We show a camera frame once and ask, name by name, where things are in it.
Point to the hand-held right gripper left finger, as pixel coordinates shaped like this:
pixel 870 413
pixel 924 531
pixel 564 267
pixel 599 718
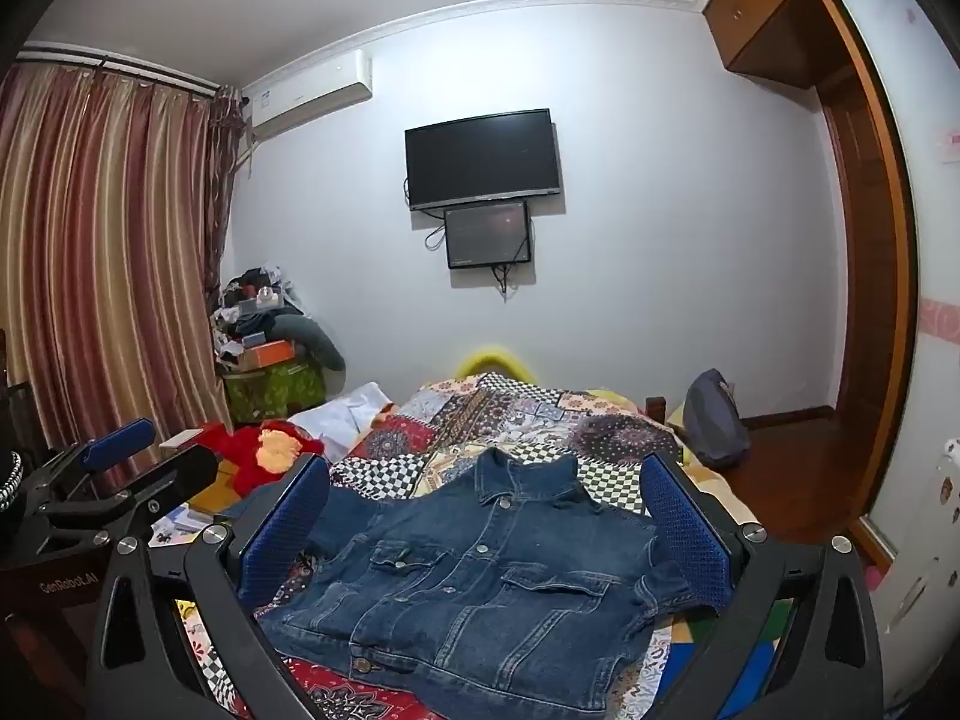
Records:
pixel 285 532

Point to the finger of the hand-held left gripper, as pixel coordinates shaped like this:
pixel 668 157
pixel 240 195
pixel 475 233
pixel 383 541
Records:
pixel 172 476
pixel 120 441

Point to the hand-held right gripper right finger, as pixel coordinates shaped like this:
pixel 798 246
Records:
pixel 682 532

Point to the blue denim jacket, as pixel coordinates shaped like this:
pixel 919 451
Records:
pixel 465 570

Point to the red plush toy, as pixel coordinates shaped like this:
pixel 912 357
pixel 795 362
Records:
pixel 247 444

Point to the grey-blue backpack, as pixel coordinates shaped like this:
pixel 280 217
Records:
pixel 716 416

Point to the orange box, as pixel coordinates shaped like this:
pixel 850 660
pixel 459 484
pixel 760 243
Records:
pixel 266 355

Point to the striped brown curtain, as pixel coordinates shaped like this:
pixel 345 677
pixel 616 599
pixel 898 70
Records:
pixel 97 255

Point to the pile of clutter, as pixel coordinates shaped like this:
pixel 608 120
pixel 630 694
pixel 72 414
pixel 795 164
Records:
pixel 251 300

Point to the patchwork printed bedspread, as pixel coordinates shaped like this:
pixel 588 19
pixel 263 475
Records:
pixel 480 420

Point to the yellow fuzzy cushion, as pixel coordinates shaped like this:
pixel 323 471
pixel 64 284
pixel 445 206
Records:
pixel 491 358

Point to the small black monitor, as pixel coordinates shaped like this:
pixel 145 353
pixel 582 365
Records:
pixel 487 234

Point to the white air conditioner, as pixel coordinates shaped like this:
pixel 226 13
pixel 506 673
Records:
pixel 315 94

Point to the wooden bed post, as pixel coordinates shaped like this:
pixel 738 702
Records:
pixel 656 406

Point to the curtain rail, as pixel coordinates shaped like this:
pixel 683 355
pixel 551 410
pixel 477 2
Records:
pixel 112 66

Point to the black wall television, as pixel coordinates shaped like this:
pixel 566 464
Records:
pixel 484 157

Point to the wooden wall cabinet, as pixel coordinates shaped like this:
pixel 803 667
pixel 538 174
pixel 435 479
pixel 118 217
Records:
pixel 765 22

